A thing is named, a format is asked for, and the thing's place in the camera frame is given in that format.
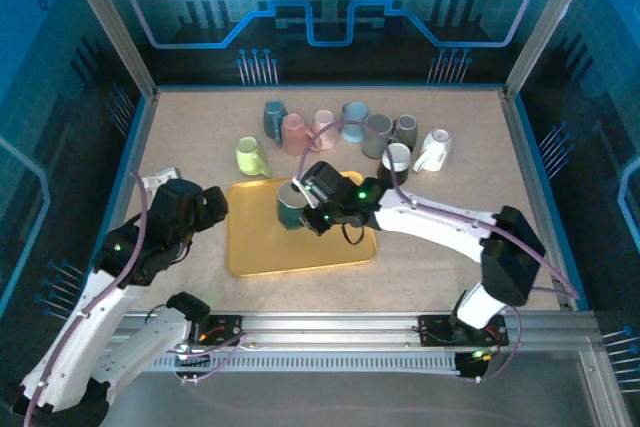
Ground dark green mug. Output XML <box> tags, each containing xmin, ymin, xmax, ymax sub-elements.
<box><xmin>276</xmin><ymin>181</ymin><xmax>314</xmax><ymax>232</ymax></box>

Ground light green mug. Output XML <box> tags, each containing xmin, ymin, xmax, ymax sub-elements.
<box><xmin>235</xmin><ymin>135</ymin><xmax>274</xmax><ymax>179</ymax></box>

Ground black mug white inside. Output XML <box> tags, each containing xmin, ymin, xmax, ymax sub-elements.
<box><xmin>377</xmin><ymin>141</ymin><xmax>413</xmax><ymax>187</ymax></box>

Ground light pink mug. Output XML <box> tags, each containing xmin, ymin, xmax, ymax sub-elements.
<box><xmin>307</xmin><ymin>109</ymin><xmax>337</xmax><ymax>152</ymax></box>

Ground light blue mug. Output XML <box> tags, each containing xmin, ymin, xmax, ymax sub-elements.
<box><xmin>340</xmin><ymin>100</ymin><xmax>370</xmax><ymax>144</ymax></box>

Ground salmon pink mug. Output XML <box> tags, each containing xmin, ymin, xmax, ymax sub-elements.
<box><xmin>279</xmin><ymin>113</ymin><xmax>316</xmax><ymax>157</ymax></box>

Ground dark grey mug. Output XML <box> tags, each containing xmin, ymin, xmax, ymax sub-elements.
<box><xmin>393</xmin><ymin>114</ymin><xmax>419</xmax><ymax>151</ymax></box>

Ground dark blue-grey mug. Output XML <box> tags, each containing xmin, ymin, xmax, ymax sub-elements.
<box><xmin>262</xmin><ymin>99</ymin><xmax>290</xmax><ymax>144</ymax></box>

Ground yellow tray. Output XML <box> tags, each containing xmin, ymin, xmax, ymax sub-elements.
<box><xmin>226</xmin><ymin>170</ymin><xmax>379</xmax><ymax>279</ymax></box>

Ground thin black cable loop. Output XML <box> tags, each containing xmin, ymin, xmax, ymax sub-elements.
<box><xmin>339</xmin><ymin>220</ymin><xmax>366</xmax><ymax>247</ymax></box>

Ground blue edged side rail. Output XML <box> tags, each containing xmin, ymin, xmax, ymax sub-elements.
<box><xmin>92</xmin><ymin>89</ymin><xmax>161</xmax><ymax>273</ymax></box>
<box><xmin>499</xmin><ymin>89</ymin><xmax>599</xmax><ymax>316</ymax></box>

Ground aluminium rail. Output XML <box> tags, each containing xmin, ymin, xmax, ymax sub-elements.
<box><xmin>119</xmin><ymin>310</ymin><xmax>599</xmax><ymax>348</ymax></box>

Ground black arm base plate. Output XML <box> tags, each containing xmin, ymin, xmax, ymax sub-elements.
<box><xmin>197</xmin><ymin>313</ymin><xmax>247</xmax><ymax>348</ymax></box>
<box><xmin>417</xmin><ymin>314</ymin><xmax>511</xmax><ymax>348</ymax></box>

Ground grey slotted cable duct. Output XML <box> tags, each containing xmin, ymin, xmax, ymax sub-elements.
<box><xmin>149</xmin><ymin>349</ymin><xmax>464</xmax><ymax>374</ymax></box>

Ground aluminium frame post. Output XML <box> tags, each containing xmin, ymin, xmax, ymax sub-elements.
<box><xmin>502</xmin><ymin>0</ymin><xmax>604</xmax><ymax>98</ymax></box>
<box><xmin>54</xmin><ymin>0</ymin><xmax>160</xmax><ymax>98</ymax></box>

